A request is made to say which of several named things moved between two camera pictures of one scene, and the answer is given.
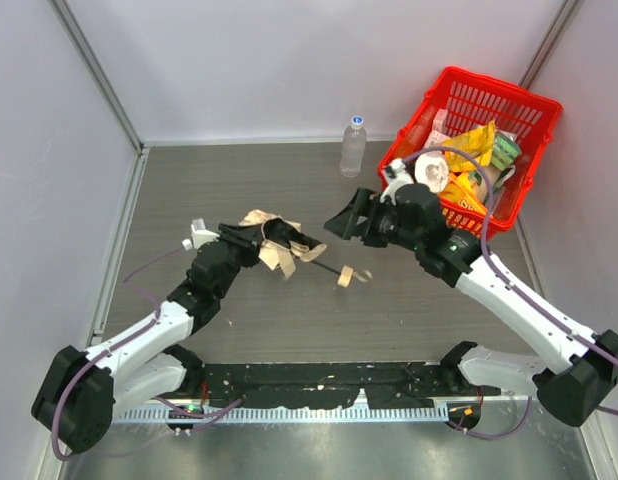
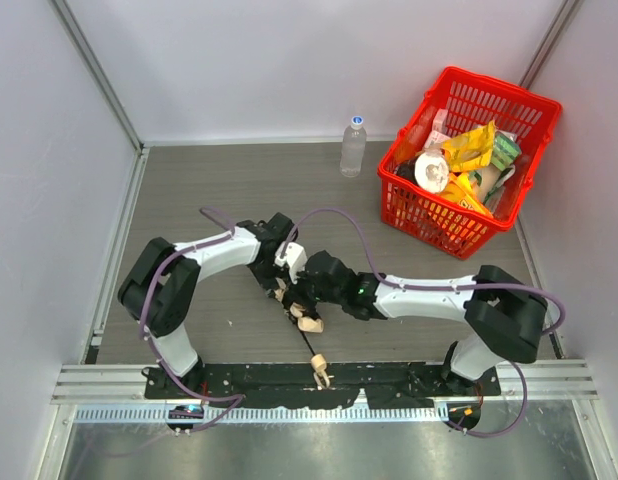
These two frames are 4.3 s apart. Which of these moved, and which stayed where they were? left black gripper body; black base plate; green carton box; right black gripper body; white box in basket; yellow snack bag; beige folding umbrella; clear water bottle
Moved: left black gripper body; right black gripper body; beige folding umbrella
Stayed: black base plate; clear water bottle; white box in basket; yellow snack bag; green carton box
